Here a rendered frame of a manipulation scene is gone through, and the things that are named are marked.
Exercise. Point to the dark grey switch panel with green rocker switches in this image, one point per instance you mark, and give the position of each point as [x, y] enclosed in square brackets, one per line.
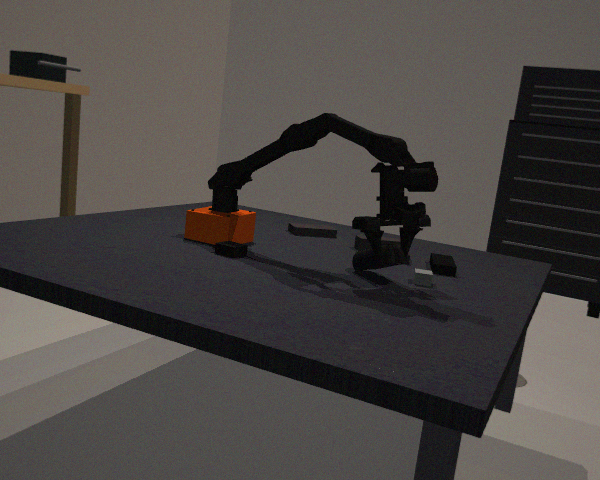
[391, 255]

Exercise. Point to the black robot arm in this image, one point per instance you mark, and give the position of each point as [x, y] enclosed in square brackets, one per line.
[416, 177]

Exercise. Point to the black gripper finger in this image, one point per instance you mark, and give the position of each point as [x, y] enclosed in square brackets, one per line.
[406, 236]
[374, 238]

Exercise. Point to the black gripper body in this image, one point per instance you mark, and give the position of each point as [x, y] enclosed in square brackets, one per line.
[373, 223]

